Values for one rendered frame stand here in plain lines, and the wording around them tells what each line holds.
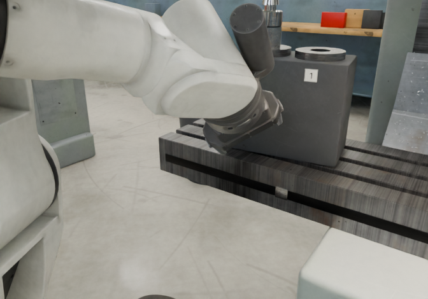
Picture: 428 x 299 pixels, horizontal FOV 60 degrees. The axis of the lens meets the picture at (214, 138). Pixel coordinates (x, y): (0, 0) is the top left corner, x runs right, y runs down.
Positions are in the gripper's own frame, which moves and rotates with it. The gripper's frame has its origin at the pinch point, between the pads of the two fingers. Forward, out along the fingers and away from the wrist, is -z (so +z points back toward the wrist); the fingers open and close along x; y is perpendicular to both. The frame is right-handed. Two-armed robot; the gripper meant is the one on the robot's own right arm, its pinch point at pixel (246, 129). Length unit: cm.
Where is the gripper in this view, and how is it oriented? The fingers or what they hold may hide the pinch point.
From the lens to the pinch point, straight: 61.2
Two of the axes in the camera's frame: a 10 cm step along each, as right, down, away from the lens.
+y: -4.1, -8.3, 3.8
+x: 8.8, -4.7, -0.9
